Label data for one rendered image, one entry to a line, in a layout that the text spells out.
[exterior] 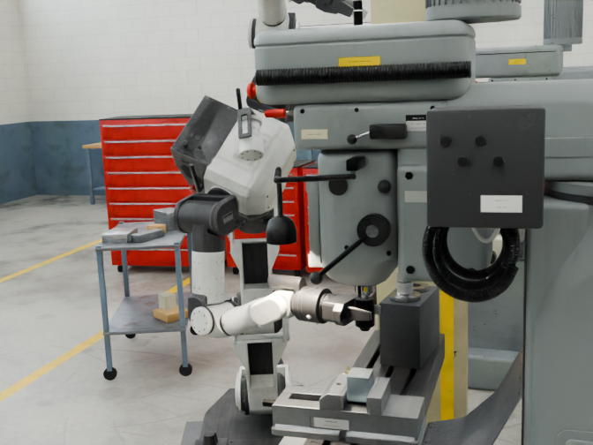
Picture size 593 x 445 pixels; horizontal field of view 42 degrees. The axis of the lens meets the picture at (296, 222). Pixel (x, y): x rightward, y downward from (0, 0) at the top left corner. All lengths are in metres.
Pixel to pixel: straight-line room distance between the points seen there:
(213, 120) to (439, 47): 0.83
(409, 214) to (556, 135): 0.34
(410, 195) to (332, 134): 0.21
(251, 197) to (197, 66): 9.69
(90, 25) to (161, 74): 1.40
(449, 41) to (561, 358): 0.67
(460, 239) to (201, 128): 0.89
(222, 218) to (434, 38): 0.80
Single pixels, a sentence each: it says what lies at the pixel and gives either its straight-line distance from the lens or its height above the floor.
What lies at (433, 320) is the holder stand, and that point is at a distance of 2.35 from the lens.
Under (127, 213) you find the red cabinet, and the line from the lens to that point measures 7.33.
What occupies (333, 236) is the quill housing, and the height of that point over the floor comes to 1.43.
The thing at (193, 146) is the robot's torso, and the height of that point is 1.61.
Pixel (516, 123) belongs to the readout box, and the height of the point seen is 1.70.
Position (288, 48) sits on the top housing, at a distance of 1.69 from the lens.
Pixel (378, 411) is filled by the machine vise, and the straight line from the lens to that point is 1.81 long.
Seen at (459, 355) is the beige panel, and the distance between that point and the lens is 3.71.
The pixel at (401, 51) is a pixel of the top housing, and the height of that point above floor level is 1.83.
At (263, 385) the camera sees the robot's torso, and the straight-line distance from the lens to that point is 2.71.
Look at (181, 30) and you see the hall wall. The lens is 11.90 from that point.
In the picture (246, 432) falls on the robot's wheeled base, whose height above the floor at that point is 0.57.
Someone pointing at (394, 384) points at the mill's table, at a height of 0.96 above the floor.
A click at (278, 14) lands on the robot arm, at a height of 1.94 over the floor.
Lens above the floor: 1.80
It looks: 11 degrees down
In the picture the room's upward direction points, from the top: 2 degrees counter-clockwise
